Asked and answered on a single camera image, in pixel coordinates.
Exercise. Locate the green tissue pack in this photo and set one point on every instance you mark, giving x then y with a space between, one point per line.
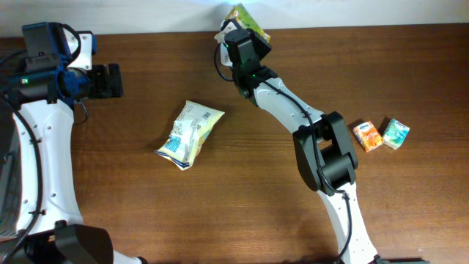
395 134

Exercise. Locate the dark grey plastic basket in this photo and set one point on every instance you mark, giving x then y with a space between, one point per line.
10 173

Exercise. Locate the white chips bag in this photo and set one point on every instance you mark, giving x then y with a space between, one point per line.
189 132

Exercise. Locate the orange tissue pack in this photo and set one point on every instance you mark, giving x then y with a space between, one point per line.
368 136

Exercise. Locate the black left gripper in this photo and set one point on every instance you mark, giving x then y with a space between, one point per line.
104 89

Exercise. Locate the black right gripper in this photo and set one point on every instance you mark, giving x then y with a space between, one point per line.
264 49

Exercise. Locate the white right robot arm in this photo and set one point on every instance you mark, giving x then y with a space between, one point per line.
324 153

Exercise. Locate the green snack stick pack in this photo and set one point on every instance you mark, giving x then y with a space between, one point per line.
245 20

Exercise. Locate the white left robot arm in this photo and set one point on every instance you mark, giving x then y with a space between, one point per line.
40 218

